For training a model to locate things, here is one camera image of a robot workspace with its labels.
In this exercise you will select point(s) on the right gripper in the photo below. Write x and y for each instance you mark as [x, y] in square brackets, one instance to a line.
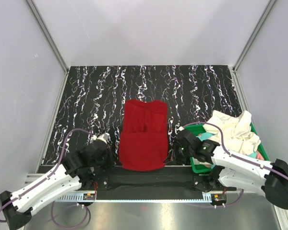
[176, 144]

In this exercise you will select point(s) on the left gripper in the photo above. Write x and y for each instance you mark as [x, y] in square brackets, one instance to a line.
[112, 163]

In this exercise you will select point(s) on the red t shirt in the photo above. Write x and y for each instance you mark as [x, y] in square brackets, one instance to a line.
[144, 138]

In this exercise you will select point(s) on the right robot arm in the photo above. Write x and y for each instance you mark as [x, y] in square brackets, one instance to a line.
[231, 169]

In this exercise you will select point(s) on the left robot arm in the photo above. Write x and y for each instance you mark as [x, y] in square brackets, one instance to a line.
[77, 170]

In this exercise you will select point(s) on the teal t shirt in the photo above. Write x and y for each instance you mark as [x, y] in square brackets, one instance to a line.
[206, 135]

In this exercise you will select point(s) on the green plastic bin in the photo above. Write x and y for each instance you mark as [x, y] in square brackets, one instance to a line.
[200, 167]

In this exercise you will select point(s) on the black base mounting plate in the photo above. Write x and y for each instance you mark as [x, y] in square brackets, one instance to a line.
[168, 182]

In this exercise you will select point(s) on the left controller box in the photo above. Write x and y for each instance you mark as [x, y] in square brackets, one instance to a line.
[89, 196]

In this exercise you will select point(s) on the controller box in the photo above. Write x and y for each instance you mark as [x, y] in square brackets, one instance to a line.
[219, 198]
[89, 196]

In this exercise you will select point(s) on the cream white t shirt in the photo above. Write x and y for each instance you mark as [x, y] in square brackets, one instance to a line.
[236, 131]

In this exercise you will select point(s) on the right controller box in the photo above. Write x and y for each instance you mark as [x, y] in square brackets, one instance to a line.
[219, 198]

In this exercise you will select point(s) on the pink t shirt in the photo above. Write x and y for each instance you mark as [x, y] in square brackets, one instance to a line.
[259, 156]

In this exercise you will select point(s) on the grey slotted cable duct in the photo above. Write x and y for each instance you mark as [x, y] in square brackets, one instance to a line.
[78, 197]

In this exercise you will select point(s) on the aluminium front rail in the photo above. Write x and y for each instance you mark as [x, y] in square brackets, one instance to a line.
[31, 177]

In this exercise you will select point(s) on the right aluminium frame post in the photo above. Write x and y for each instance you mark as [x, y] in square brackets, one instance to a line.
[259, 25]

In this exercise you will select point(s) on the aluminium frame post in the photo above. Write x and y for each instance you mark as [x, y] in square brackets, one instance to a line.
[43, 28]
[259, 25]

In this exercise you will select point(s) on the left aluminium frame post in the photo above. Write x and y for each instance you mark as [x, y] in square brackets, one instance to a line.
[43, 28]

